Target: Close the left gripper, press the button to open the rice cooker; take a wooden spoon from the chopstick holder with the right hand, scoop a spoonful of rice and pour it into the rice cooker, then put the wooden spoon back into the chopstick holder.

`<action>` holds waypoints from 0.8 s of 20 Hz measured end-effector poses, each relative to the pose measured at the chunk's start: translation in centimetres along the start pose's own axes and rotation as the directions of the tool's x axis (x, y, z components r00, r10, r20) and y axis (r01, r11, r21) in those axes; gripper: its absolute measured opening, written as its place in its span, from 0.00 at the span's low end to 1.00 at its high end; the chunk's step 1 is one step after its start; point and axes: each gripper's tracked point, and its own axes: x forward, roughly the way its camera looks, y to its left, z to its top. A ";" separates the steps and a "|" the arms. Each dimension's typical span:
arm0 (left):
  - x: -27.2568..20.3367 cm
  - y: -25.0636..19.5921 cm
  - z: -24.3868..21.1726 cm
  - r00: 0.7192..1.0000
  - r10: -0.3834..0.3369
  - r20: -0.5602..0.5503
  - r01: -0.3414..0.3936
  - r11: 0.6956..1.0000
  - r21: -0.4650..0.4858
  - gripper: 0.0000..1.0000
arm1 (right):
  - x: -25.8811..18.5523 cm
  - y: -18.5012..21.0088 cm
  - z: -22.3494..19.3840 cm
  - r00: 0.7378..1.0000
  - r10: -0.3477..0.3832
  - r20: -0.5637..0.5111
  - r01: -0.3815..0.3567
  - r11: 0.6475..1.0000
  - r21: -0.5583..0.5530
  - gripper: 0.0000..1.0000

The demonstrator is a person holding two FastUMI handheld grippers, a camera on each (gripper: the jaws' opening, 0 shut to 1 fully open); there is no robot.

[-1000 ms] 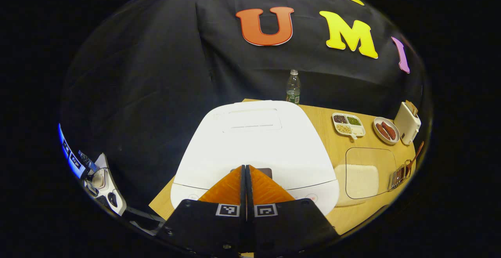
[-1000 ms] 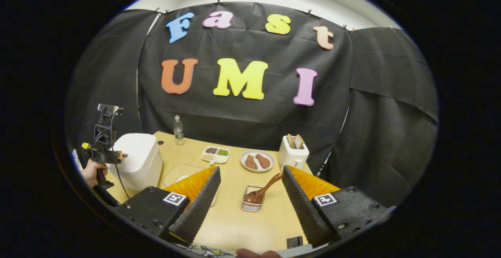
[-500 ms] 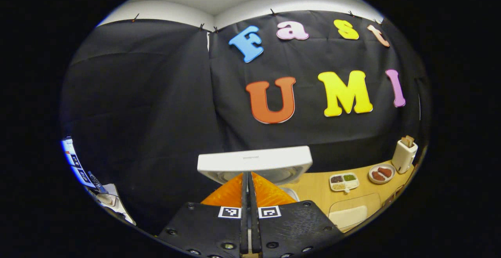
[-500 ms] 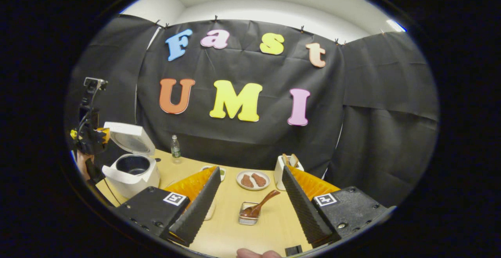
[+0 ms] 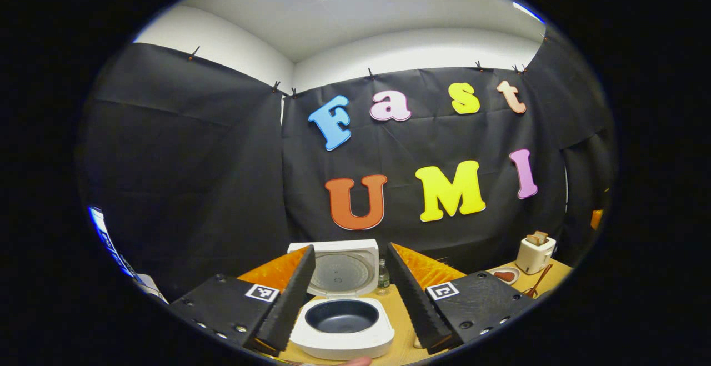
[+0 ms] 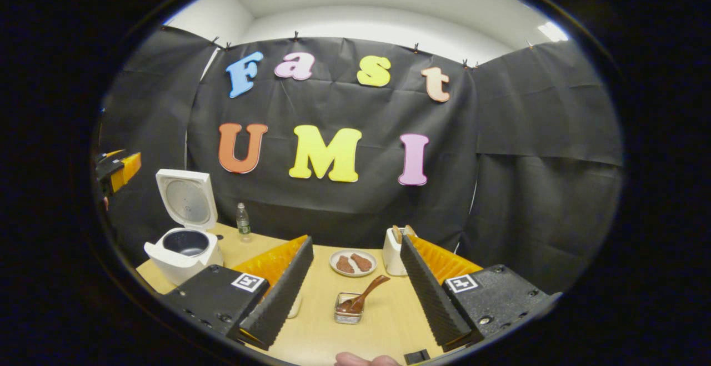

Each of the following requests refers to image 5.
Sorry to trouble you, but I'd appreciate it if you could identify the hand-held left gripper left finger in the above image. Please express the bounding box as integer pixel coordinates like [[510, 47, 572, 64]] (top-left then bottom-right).
[[169, 245, 317, 358]]

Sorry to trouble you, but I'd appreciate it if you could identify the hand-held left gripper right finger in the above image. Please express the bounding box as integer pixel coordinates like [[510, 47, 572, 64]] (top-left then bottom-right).
[[385, 242, 537, 355]]

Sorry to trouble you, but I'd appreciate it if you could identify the white rice cooker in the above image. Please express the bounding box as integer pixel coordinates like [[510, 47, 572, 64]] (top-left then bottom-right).
[[287, 238, 396, 361]]

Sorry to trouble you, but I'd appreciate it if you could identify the brown wooden spoon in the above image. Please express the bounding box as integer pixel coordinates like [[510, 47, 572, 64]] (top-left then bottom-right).
[[528, 264, 554, 298]]

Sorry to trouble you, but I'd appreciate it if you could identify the white toaster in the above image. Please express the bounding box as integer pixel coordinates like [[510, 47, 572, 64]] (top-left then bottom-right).
[[515, 235, 557, 275]]

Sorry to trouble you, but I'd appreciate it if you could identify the white round plate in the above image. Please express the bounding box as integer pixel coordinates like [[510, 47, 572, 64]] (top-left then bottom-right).
[[488, 267, 522, 285]]

